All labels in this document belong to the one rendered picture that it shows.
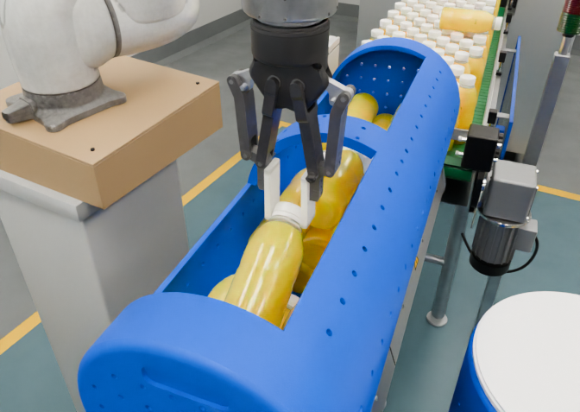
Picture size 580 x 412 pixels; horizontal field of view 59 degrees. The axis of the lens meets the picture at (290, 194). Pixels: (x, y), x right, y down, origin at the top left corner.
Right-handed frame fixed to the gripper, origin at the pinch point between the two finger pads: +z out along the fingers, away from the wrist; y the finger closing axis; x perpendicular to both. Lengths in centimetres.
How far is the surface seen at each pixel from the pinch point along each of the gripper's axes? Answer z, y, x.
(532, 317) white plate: 19.8, 30.9, 11.6
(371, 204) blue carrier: 2.8, 8.5, 5.5
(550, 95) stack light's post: 25, 36, 106
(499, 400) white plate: 19.8, 27.6, -3.4
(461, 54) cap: 16, 10, 103
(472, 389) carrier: 22.5, 24.8, -0.9
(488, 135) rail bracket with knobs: 23, 22, 72
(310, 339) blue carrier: 2.8, 8.6, -16.8
